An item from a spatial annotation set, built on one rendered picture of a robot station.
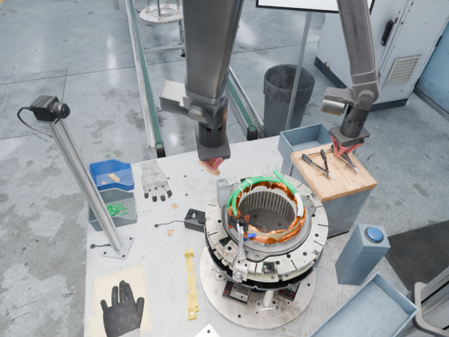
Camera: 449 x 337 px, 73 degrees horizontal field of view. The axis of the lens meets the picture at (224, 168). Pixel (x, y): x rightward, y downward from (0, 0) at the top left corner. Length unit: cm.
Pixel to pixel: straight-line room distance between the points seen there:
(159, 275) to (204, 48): 86
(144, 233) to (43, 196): 150
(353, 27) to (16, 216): 234
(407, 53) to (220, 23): 281
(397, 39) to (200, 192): 214
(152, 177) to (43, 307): 110
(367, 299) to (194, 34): 71
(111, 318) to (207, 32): 90
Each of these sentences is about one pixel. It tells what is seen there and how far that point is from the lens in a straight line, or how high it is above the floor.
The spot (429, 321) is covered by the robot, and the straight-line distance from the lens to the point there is 101.
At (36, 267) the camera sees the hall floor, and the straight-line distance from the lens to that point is 226.
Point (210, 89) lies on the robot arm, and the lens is 45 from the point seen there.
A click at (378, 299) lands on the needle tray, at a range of 87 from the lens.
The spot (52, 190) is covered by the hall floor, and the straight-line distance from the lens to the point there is 261.
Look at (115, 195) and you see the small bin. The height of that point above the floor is 82.
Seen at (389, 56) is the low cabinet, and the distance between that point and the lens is 297.
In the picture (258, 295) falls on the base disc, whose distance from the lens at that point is 104.
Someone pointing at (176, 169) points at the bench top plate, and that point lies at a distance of 136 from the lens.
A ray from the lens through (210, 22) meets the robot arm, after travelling 32.
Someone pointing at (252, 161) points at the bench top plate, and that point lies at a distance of 139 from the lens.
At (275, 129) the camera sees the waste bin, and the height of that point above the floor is 17.
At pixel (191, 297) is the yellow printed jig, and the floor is 80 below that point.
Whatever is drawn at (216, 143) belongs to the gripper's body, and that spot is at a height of 135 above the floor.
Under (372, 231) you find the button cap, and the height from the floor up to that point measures 104.
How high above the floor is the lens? 177
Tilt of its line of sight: 47 degrees down
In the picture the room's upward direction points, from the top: straight up
